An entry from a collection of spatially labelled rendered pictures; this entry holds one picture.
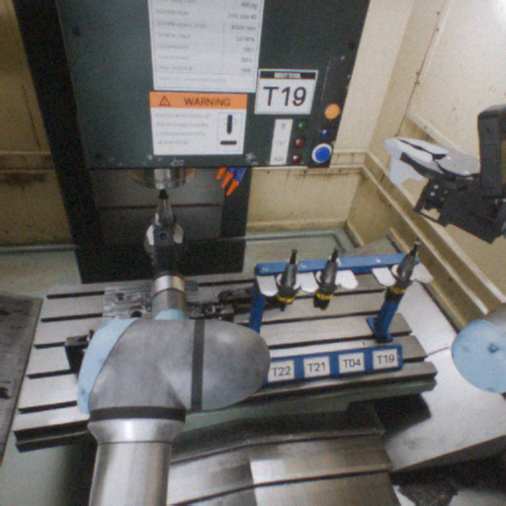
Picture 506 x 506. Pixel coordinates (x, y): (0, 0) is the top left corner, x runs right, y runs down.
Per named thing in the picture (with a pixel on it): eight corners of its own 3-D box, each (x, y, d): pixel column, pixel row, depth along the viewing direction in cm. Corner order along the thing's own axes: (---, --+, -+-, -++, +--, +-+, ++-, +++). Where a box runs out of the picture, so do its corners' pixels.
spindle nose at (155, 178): (190, 154, 104) (190, 107, 96) (201, 188, 92) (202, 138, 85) (125, 156, 100) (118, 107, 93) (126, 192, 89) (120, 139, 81)
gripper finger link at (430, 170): (393, 163, 61) (449, 189, 57) (396, 153, 60) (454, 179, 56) (410, 154, 64) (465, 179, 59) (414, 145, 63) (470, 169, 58)
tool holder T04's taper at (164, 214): (172, 212, 107) (171, 191, 103) (174, 223, 104) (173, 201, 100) (154, 214, 106) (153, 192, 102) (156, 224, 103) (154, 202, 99)
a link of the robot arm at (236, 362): (291, 320, 52) (250, 321, 100) (205, 318, 51) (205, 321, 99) (292, 418, 50) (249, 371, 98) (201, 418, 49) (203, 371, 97)
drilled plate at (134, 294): (204, 345, 123) (205, 335, 120) (101, 357, 117) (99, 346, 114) (197, 290, 140) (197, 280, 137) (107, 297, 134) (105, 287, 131)
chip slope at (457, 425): (489, 463, 137) (531, 422, 121) (283, 499, 123) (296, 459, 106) (372, 273, 203) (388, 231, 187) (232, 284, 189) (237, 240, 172)
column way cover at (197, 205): (223, 240, 168) (230, 119, 135) (101, 247, 159) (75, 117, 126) (221, 233, 172) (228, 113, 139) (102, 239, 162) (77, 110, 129)
